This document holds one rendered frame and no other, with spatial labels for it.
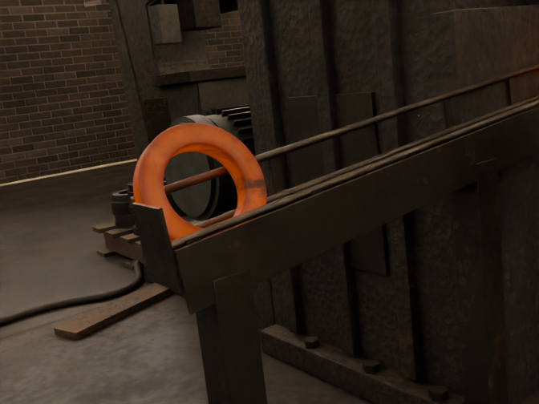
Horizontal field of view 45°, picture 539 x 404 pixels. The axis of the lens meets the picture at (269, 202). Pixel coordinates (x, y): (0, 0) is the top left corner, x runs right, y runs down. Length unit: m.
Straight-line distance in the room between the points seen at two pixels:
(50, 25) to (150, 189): 6.44
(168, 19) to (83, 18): 2.09
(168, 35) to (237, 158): 4.53
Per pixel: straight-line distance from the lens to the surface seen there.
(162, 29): 5.37
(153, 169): 0.84
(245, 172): 0.89
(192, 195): 2.33
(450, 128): 1.23
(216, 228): 0.82
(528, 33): 1.50
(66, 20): 7.30
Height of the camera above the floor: 0.80
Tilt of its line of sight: 11 degrees down
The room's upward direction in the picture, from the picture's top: 7 degrees counter-clockwise
